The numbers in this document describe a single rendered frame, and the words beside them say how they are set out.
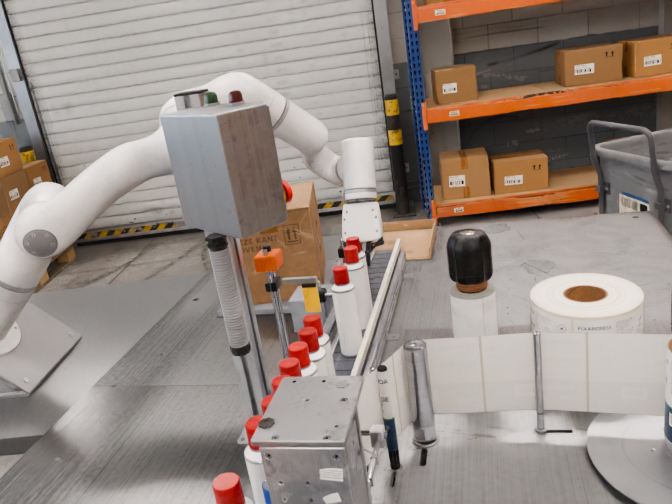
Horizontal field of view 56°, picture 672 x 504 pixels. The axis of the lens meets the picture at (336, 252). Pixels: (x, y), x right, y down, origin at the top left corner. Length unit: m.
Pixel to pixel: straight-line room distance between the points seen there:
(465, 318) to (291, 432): 0.56
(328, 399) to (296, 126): 0.86
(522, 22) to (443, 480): 4.90
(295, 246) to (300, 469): 1.08
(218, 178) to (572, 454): 0.70
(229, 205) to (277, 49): 4.54
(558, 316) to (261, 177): 0.59
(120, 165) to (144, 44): 4.25
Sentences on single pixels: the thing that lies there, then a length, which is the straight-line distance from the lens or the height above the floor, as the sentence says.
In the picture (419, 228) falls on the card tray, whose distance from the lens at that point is 2.32.
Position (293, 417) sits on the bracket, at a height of 1.14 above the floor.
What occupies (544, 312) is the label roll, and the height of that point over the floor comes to 1.02.
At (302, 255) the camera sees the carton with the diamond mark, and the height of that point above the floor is 0.98.
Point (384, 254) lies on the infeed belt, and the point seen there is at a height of 0.88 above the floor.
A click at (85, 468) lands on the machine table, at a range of 1.40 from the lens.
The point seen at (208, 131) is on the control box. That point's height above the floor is 1.45.
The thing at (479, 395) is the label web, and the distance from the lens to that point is 1.12.
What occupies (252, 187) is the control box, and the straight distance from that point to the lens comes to 0.97.
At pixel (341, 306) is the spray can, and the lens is 1.36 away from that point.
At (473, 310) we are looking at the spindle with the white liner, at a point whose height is 1.04.
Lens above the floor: 1.57
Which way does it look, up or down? 19 degrees down
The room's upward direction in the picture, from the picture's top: 9 degrees counter-clockwise
